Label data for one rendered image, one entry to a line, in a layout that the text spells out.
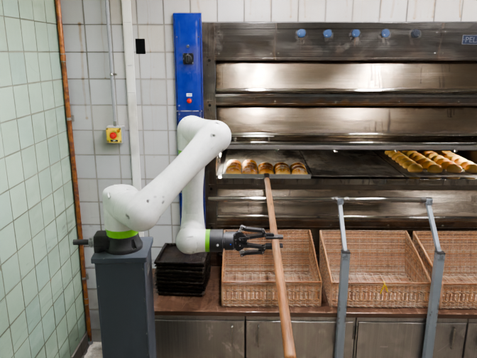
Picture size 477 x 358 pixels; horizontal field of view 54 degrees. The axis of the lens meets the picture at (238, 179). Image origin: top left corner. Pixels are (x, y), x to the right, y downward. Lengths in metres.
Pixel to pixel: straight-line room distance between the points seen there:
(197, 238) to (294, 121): 1.22
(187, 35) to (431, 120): 1.53
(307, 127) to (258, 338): 1.24
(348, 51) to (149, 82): 1.18
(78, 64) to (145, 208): 1.51
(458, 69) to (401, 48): 0.36
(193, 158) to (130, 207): 0.29
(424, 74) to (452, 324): 1.42
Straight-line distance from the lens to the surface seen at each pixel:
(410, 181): 3.08
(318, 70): 2.85
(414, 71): 2.99
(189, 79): 2.80
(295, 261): 3.02
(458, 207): 3.24
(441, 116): 3.07
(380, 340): 2.83
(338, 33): 2.87
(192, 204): 1.96
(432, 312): 2.75
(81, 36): 2.97
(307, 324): 2.70
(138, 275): 1.84
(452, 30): 3.06
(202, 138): 1.74
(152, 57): 2.86
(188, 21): 2.80
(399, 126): 2.97
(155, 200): 1.65
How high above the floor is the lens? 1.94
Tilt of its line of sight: 15 degrees down
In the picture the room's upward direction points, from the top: straight up
